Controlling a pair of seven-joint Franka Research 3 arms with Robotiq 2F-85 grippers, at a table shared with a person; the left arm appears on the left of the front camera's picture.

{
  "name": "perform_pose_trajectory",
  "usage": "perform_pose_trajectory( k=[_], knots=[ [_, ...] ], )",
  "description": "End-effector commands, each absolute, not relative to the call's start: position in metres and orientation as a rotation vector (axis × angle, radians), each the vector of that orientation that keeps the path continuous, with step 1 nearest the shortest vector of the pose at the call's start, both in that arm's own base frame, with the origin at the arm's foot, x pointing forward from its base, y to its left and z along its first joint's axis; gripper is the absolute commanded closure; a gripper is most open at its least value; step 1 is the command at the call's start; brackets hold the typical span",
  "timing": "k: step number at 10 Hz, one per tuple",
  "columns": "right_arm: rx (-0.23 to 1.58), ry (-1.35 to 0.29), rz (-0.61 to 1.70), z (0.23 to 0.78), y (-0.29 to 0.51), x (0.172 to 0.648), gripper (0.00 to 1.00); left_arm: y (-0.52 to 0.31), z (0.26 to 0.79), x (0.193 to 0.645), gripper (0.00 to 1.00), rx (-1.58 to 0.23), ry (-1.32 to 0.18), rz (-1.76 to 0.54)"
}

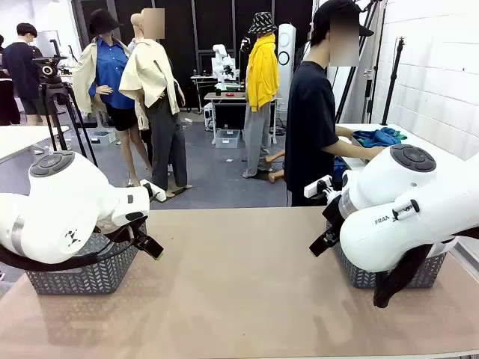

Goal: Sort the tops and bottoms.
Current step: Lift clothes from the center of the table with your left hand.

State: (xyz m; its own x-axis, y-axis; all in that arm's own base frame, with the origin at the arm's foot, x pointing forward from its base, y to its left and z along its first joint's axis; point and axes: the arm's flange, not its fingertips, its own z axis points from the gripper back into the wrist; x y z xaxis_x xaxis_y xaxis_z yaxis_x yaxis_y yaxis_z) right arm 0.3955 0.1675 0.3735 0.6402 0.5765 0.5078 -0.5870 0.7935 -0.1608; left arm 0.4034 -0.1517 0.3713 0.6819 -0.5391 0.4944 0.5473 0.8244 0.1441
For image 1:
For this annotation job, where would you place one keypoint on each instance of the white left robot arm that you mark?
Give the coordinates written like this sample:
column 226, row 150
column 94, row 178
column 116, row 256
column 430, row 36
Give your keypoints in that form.
column 63, row 202

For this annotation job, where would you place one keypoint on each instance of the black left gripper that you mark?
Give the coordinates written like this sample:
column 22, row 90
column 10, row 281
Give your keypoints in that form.
column 138, row 232

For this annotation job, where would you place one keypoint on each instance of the grey plastic lattice basket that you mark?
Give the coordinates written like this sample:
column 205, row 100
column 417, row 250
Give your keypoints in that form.
column 355, row 278
column 75, row 280

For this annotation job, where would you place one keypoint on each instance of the black camera tripod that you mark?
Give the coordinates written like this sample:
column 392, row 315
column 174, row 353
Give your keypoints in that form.
column 56, row 89

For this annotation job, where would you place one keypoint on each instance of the white table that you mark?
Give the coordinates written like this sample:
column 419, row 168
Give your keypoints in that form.
column 423, row 136
column 22, row 140

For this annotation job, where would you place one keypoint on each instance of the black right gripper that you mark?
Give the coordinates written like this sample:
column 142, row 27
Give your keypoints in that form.
column 334, row 217

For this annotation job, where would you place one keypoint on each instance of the background person in black clothes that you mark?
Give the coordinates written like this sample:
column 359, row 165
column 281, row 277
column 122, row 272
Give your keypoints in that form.
column 5, row 104

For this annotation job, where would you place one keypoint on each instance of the loose mannequin legs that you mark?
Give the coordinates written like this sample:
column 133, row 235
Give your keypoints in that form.
column 275, row 170

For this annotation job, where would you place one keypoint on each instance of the tall black tripod poles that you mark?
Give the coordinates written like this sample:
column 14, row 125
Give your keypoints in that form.
column 345, row 93

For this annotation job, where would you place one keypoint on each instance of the clear plastic storage box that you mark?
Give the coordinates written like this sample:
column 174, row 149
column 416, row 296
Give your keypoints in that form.
column 103, row 137
column 227, row 139

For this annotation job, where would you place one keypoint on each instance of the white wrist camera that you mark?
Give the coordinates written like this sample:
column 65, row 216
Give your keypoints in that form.
column 155, row 191
column 314, row 188

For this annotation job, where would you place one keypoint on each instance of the person's right forearm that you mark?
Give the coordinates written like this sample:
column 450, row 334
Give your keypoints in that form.
column 351, row 152

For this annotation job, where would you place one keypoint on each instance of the mannequin with yellow hoodie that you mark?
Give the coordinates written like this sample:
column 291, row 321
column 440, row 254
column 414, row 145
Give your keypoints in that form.
column 262, row 75

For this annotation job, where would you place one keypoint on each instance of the grey background work table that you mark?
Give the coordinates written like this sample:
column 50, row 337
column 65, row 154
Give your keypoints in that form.
column 224, row 98

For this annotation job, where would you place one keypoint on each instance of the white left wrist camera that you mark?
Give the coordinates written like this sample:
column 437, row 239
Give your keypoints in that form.
column 155, row 191

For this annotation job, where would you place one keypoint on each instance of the person's left forearm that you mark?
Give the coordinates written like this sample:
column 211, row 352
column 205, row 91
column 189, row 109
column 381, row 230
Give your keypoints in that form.
column 344, row 131

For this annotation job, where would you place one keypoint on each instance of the person in black T-shirt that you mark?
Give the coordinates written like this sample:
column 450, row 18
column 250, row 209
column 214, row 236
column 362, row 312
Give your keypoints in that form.
column 307, row 131

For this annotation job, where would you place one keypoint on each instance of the mannequin with blue shirt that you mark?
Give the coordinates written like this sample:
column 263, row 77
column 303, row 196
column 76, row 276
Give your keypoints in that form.
column 108, row 71

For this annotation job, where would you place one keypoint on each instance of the white tower fan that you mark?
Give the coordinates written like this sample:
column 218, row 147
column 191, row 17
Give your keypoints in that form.
column 286, row 41

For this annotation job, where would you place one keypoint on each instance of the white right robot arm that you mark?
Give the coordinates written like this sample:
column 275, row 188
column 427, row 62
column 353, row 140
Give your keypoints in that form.
column 404, row 224

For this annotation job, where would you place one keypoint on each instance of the mannequin with cream jacket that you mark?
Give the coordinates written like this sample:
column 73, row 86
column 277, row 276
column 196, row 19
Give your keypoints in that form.
column 149, row 75

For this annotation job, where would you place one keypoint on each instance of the black light stand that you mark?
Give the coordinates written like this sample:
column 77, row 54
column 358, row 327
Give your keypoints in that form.
column 392, row 82

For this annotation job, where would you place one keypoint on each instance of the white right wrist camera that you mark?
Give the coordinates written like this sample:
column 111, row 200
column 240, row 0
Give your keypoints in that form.
column 314, row 188

